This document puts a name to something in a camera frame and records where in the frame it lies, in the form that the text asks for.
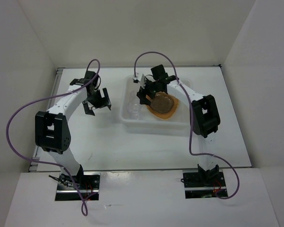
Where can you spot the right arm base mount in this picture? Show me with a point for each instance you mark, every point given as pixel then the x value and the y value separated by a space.
pixel 195 188

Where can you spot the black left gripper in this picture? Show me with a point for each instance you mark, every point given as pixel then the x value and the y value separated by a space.
pixel 103 101

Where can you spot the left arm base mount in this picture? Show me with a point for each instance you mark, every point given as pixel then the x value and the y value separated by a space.
pixel 66 190

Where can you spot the translucent white plastic bin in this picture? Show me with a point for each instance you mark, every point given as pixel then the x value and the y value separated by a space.
pixel 179 121

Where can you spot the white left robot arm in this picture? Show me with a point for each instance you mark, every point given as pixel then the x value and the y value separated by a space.
pixel 52 132

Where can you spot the orange woven triangular plate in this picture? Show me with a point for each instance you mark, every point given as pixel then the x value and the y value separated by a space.
pixel 165 116

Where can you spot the clear glass dish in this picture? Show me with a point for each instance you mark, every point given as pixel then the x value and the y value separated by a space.
pixel 162 103

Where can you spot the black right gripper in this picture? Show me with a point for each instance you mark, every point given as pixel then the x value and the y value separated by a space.
pixel 141 94

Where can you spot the clear plastic cup front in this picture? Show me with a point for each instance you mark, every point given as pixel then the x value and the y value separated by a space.
pixel 134 109

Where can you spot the clear plastic cup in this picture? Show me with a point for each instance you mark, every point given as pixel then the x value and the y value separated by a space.
pixel 133 96
pixel 134 109

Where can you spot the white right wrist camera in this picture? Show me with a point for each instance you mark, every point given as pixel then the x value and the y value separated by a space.
pixel 139 78

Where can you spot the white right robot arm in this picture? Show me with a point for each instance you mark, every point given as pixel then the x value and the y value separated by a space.
pixel 204 118

